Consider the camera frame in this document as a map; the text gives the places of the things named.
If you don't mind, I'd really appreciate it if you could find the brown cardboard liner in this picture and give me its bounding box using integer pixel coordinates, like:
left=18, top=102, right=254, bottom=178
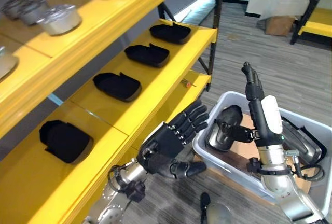
left=227, top=113, right=316, bottom=195

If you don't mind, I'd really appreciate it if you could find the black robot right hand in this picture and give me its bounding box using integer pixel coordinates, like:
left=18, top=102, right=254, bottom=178
left=219, top=62, right=285, bottom=148

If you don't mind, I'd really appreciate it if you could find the silver metal pot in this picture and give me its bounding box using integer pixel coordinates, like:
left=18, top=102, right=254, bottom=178
left=36, top=4, right=83, bottom=37
left=1, top=0, right=30, bottom=20
left=17, top=0, right=50, bottom=26
left=0, top=46, right=19, bottom=80

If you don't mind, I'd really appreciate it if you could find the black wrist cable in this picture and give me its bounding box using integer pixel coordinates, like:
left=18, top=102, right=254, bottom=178
left=292, top=153, right=325, bottom=183

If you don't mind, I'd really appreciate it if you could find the black shelf frame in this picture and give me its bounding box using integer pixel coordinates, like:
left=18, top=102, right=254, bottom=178
left=157, top=0, right=225, bottom=92

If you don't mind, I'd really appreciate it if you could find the silver robot leg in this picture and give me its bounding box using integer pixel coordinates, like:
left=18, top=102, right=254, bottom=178
left=200, top=192, right=234, bottom=224

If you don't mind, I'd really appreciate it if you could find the brown cardboard box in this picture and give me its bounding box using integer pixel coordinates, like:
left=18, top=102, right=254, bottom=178
left=264, top=15, right=297, bottom=37

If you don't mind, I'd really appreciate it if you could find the red-handled small tool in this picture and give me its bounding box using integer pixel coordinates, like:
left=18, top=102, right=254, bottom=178
left=181, top=78, right=198, bottom=88

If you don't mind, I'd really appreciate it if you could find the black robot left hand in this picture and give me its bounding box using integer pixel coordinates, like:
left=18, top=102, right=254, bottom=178
left=136, top=99, right=210, bottom=180

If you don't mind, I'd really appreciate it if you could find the blue floor tape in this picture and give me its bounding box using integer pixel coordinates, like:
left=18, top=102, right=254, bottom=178
left=47, top=93, right=65, bottom=106

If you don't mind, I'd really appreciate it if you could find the yellow and black rack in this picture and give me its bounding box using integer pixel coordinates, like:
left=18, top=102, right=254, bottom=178
left=289, top=0, right=332, bottom=45

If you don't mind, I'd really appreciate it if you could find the grey plastic box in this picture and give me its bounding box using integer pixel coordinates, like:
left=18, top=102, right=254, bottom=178
left=192, top=91, right=332, bottom=217

